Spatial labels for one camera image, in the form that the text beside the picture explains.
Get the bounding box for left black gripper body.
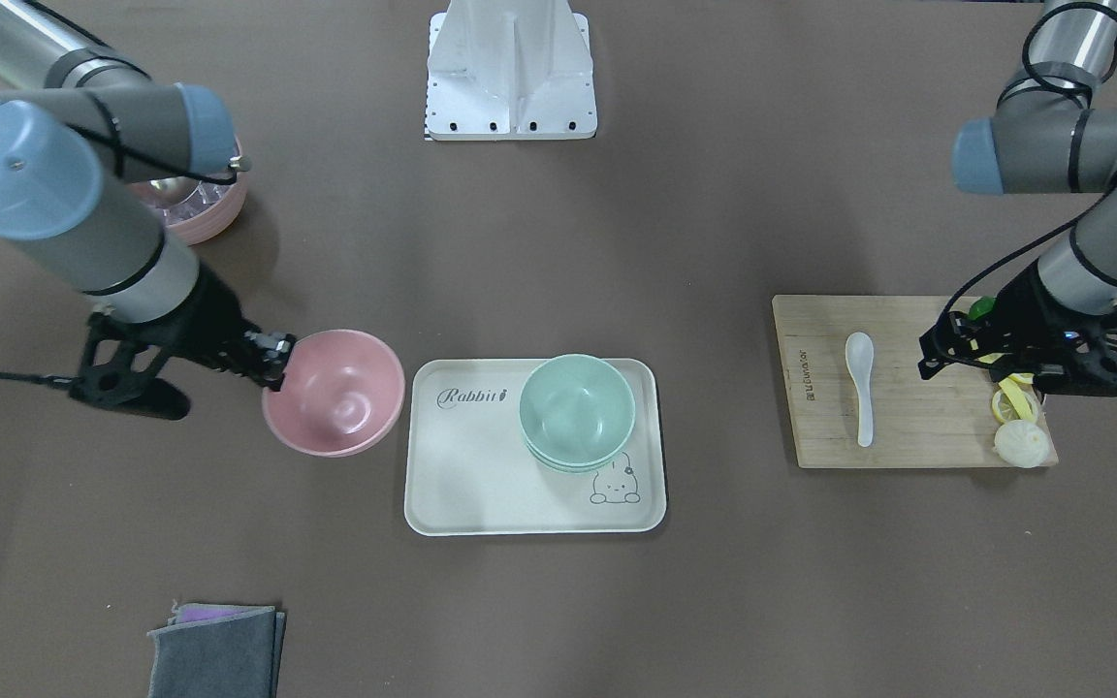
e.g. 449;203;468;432
942;264;1069;361

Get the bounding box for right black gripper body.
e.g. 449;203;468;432
137;267;265;381

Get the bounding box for small pink bowl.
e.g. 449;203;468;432
262;329;405;457

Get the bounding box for white ceramic spoon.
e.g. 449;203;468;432
844;332;875;448

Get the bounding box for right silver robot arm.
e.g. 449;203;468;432
0;1;296;401

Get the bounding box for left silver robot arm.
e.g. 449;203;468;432
918;1;1117;396

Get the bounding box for large pink ice bowl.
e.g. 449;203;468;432
128;176;247;246

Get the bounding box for lemon slice near bun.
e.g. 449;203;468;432
991;384;1044;428

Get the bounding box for green lime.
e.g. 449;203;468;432
966;296;996;322

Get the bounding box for wooden cutting board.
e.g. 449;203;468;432
772;295;1005;469

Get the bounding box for beige serving tray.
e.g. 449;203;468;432
403;358;668;536

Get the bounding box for folded grey cloth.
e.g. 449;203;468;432
147;602;287;697

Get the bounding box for stacked green bowls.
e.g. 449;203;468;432
518;354;637;474

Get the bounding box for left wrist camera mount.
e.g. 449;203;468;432
1035;303;1117;396

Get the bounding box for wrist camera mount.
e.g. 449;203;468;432
1035;303;1117;396
66;312;191;421

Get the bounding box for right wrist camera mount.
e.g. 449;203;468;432
66;312;191;421

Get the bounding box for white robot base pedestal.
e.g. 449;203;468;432
423;1;599;142

